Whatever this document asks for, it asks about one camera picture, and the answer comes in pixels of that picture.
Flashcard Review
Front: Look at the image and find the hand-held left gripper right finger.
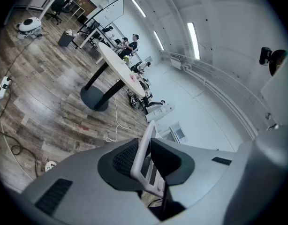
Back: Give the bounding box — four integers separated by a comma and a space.
150, 138, 240, 225

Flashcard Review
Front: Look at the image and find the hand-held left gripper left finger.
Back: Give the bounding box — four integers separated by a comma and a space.
21, 137, 163, 225

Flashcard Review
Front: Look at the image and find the white low cabinet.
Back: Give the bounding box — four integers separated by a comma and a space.
145, 103, 176, 123

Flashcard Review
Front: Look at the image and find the white power strip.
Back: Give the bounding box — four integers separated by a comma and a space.
0, 76, 11, 100

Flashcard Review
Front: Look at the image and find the ceiling light strip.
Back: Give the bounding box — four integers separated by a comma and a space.
131, 0, 147, 18
187, 22, 201, 60
153, 30, 165, 51

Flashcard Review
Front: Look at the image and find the dark grey trash bin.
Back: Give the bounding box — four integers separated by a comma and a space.
58, 30, 76, 47

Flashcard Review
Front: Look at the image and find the white dome-shaped device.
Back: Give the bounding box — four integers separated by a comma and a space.
18, 17, 42, 33

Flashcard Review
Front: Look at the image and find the whiteboard on black stand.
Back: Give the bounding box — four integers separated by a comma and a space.
77, 0, 125, 49

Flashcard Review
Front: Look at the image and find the black office chair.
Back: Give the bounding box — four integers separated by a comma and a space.
45, 0, 71, 26

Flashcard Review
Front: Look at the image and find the long black floor cable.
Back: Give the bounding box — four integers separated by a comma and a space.
0, 83, 39, 178

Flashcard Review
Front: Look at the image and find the white floor cable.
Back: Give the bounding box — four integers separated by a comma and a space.
105, 78, 133, 143

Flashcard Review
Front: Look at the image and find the black round table pedestal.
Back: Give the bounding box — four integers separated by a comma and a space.
80, 62, 126, 112

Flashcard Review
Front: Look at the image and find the black head camera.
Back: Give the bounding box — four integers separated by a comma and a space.
258, 46, 273, 67

